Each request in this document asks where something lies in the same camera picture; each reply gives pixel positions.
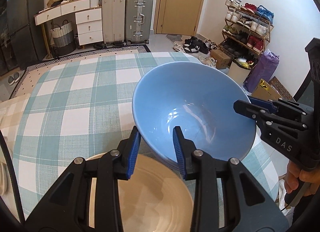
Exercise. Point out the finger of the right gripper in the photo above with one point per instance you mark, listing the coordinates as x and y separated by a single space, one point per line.
280 105
290 118

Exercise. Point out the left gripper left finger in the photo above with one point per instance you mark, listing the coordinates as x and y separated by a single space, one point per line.
85 196

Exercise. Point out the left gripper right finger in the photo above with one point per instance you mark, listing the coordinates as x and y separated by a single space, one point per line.
227 196

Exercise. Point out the light blue bowl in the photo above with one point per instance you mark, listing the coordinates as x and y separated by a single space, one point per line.
197 98

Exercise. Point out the cream plate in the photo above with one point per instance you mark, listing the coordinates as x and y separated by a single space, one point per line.
154 199

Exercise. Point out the dark blue bowl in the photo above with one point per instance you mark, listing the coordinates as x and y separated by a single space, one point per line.
162 164

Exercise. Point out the right hand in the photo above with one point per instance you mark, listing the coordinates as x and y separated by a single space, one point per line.
295 173

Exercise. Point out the cardboard box with cat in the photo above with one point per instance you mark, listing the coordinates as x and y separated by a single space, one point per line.
265 91

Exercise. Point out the purple bag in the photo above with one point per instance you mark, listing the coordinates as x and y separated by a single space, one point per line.
264 69

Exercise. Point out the white trash bin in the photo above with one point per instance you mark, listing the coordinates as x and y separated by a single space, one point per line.
239 70

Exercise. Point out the small brown cardboard box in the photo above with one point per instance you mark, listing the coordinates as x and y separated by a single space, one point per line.
222 59

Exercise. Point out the shoe rack with shoes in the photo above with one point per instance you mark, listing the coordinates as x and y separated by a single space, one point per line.
248 25

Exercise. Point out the teal plaid tablecloth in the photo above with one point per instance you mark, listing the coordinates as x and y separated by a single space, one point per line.
79 109

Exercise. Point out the wooden door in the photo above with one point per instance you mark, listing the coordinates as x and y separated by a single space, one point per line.
177 16

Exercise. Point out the grey slippers pair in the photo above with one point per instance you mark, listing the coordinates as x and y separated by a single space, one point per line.
14 78

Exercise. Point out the silver suitcase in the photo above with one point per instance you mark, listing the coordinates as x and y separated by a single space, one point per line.
138 15

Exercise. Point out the woven laundry basket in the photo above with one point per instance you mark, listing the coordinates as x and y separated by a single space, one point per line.
63 38

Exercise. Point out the beige suitcase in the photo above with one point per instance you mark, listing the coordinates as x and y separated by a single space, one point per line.
113 20

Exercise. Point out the white dresser desk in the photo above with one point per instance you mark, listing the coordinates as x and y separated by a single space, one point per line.
86 15

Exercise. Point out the black refrigerator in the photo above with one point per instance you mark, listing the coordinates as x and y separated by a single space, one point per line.
26 38

